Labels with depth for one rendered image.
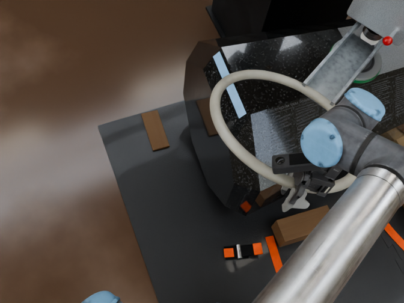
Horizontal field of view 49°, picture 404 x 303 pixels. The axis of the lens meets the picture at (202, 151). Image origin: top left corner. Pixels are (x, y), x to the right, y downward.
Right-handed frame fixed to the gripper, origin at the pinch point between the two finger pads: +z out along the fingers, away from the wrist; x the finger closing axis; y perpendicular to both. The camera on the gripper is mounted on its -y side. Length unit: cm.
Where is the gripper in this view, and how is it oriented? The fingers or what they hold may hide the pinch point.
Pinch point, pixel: (282, 199)
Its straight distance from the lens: 119.6
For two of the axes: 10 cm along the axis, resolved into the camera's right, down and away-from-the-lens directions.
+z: -3.2, 6.6, 6.8
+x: 0.8, -7.0, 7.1
